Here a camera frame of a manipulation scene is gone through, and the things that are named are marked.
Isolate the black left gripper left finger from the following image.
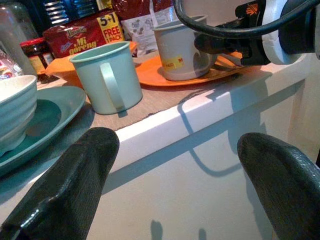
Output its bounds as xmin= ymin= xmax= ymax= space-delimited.
xmin=0 ymin=126 xmax=120 ymax=240

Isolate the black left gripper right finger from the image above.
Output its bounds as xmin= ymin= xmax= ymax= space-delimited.
xmin=236 ymin=132 xmax=320 ymax=240

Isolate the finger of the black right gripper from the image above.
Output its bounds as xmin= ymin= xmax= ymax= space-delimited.
xmin=194 ymin=34 xmax=242 ymax=55

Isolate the grey mug with yellow sticker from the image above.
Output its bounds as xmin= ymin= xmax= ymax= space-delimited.
xmin=152 ymin=15 xmax=217 ymax=82

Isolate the orange plastic plate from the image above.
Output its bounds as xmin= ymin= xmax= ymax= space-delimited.
xmin=134 ymin=52 xmax=254 ymax=88

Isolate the green plastic plate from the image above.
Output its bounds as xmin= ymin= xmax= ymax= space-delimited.
xmin=0 ymin=85 xmax=87 ymax=177

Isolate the red and white food bag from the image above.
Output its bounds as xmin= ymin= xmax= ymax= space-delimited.
xmin=111 ymin=0 xmax=181 ymax=57

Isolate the grey woven placemat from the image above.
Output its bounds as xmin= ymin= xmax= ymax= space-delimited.
xmin=36 ymin=51 xmax=273 ymax=131

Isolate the pale ribbed bowl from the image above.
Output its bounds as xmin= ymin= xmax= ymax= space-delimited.
xmin=0 ymin=74 xmax=38 ymax=157

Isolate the light green plastic mug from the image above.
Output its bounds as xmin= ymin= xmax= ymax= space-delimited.
xmin=69 ymin=41 xmax=144 ymax=116

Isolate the orange plastic bowl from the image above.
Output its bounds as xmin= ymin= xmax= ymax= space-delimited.
xmin=44 ymin=41 xmax=138 ymax=89

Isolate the colourful snack packet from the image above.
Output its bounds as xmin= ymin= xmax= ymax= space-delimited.
xmin=0 ymin=48 xmax=24 ymax=81

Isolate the glass jar with red lid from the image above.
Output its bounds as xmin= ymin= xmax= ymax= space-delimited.
xmin=19 ymin=37 xmax=60 ymax=85

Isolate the red mi goreng noodle pack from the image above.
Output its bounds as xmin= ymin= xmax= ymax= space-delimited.
xmin=42 ymin=10 xmax=125 ymax=59

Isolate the clear glass container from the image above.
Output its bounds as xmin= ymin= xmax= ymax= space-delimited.
xmin=0 ymin=1 xmax=39 ymax=79

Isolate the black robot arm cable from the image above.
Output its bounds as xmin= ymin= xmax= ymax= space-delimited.
xmin=173 ymin=0 xmax=314 ymax=40

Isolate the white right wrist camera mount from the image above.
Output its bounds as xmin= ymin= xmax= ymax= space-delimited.
xmin=259 ymin=0 xmax=302 ymax=65

